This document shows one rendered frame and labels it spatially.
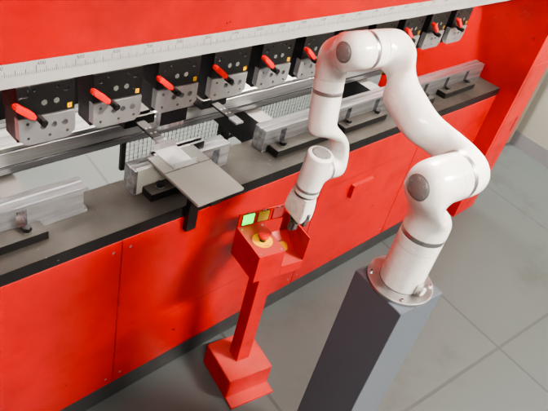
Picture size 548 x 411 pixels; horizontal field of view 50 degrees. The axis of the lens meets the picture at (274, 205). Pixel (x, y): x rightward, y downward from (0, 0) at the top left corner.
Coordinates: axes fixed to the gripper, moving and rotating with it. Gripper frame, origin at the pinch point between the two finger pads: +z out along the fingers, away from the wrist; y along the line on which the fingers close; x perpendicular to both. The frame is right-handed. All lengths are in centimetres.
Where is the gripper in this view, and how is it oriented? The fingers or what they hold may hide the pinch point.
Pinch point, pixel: (293, 224)
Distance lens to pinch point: 200.1
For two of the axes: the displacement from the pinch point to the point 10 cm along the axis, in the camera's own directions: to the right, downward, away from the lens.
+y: 4.9, 6.8, -5.5
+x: 8.3, -1.8, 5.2
